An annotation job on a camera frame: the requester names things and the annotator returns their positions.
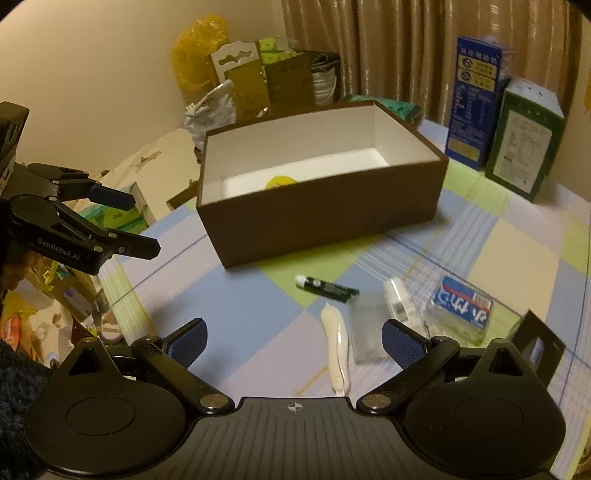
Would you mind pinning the white toothpaste tube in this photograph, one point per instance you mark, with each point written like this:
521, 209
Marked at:
334, 341

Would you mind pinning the dark bag with white contents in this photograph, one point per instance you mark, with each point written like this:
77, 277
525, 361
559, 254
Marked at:
325, 78

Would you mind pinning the yellow plastic bag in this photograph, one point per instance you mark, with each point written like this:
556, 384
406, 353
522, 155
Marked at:
194, 50

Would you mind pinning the tall blue carton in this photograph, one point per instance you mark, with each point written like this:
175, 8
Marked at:
475, 106

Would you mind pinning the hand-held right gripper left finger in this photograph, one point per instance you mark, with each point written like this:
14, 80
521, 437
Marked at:
189, 340

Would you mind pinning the beige curtain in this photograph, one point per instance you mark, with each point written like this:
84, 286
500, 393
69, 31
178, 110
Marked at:
392, 46

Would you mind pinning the black tube with white cap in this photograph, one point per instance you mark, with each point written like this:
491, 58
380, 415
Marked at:
328, 288

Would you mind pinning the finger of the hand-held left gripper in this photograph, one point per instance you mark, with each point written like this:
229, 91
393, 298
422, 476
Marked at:
138, 249
111, 196

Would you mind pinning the silver foil bag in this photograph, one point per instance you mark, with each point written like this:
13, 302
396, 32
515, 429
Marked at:
210, 110

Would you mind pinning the black shaver box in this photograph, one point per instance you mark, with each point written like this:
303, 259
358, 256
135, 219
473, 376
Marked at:
538, 346

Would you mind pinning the small olive paper bag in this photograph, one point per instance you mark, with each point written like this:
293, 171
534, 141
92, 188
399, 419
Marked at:
249, 92

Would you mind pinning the large brown paper bag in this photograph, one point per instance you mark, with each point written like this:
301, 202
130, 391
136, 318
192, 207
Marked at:
291, 83

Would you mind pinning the pile of assorted packets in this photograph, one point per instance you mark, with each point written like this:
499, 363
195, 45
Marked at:
51, 314

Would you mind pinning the pastel checkered tablecloth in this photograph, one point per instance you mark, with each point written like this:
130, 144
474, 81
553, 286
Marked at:
258, 332

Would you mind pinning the clear plastic bag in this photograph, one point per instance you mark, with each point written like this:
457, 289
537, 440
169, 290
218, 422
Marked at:
365, 332

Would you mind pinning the yellow round item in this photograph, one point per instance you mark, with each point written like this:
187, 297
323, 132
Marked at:
280, 181

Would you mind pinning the green tissue pack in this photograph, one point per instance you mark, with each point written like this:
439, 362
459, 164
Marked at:
120, 217

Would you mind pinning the light green packets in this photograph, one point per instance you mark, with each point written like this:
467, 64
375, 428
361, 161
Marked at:
272, 50

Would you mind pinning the green plastic package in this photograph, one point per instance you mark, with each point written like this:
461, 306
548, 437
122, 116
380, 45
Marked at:
397, 108

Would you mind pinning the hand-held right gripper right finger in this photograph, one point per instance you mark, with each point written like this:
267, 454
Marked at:
400, 344

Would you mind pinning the dark blue knit cloth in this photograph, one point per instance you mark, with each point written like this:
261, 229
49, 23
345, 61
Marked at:
18, 406

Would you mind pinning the blue tissue packet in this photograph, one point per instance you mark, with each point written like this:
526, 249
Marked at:
459, 304

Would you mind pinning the green and white carton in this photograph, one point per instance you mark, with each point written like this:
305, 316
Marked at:
521, 147

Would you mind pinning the cream leaf print cloth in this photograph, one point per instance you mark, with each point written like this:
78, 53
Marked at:
152, 157

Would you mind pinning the white cutout card carrier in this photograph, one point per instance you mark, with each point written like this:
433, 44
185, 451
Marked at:
231, 57

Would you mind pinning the brown cardboard box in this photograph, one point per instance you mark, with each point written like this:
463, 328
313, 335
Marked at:
323, 207

